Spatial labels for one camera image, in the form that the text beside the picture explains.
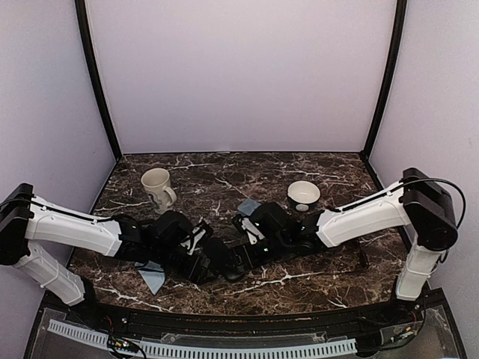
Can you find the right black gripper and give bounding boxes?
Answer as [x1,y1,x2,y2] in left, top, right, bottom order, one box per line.
[222,234,291,275]

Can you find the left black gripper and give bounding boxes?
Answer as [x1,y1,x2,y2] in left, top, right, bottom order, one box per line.
[150,242,219,286]

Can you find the blue cleaning cloth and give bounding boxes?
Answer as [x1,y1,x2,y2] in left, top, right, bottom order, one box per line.
[135,261,166,295]

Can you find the grey glasses case green lining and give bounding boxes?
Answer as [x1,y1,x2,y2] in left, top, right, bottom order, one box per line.
[237,198,261,217]

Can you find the dark sunglasses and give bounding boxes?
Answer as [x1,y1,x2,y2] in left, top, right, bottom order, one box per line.
[331,239,370,275]

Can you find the black glasses case cream lining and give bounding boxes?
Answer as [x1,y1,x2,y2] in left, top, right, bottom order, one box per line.
[202,237,245,283]

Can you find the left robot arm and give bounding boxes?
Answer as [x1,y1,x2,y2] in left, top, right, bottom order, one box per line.
[1,183,216,326]

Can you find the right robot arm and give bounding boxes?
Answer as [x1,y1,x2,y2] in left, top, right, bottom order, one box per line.
[231,168,465,325]

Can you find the cream bowl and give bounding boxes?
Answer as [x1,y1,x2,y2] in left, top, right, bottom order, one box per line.
[287,180,321,212]

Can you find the cream paper cup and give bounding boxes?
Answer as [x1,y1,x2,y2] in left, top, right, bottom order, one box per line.
[141,168,177,215]

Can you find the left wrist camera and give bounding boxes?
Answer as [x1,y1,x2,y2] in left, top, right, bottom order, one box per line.
[180,221,213,256]

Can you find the black front rail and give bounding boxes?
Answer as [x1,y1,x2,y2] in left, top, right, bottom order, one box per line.
[40,289,446,337]

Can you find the white slotted cable duct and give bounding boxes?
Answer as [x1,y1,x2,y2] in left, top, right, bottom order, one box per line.
[48,319,357,359]

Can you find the right black frame post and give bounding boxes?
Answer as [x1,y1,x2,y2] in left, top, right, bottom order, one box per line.
[361,0,408,161]

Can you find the black frame post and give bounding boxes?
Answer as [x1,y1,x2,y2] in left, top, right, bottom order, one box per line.
[361,0,408,161]
[74,0,123,162]

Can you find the left black frame post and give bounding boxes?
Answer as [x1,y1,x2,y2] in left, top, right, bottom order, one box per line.
[74,0,123,162]

